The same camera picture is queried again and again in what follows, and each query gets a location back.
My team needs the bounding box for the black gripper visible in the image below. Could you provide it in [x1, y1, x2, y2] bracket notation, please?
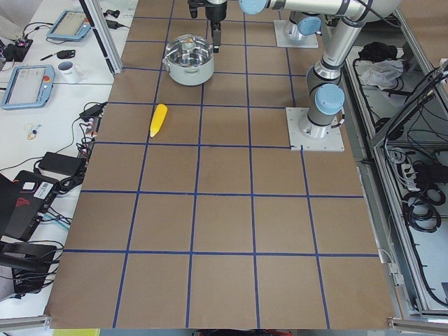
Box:
[204, 0, 228, 53]

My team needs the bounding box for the glass pot lid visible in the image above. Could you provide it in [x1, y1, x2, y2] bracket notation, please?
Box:
[165, 34, 213, 67]

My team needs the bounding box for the yellow corn cob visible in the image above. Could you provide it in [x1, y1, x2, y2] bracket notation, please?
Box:
[149, 104, 168, 138]

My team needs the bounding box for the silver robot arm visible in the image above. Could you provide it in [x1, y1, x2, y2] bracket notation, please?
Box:
[239, 0, 400, 139]
[188, 1, 321, 53]

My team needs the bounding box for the light green cooking pot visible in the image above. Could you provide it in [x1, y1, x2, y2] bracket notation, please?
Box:
[162, 53, 214, 86]

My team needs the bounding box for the upper blue teach pendant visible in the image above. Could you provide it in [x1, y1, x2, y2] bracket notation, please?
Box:
[47, 10, 91, 41]

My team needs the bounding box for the blue teach pendant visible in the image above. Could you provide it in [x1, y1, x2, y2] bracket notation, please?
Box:
[47, 10, 91, 41]
[1, 65, 55, 110]

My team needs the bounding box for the white mug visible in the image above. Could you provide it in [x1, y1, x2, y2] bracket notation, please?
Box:
[57, 61, 83, 84]

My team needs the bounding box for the black cloth bundle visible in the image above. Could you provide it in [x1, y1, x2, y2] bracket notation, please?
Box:
[358, 42, 398, 62]

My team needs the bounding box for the white cloth bundle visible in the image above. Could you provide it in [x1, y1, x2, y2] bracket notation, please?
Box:
[360, 60, 403, 90]

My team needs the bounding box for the brown gridded table mat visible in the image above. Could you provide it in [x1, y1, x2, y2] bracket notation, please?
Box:
[45, 1, 394, 330]

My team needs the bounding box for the lower blue teach pendant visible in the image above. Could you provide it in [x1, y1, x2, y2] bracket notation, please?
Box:
[1, 65, 55, 110]

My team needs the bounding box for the black power adapter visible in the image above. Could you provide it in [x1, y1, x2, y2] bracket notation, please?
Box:
[38, 152, 86, 176]

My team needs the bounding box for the black laptop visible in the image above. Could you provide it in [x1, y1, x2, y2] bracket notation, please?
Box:
[1, 170, 59, 242]

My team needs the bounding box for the aluminium frame post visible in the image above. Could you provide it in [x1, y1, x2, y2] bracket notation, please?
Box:
[79, 0, 123, 75]

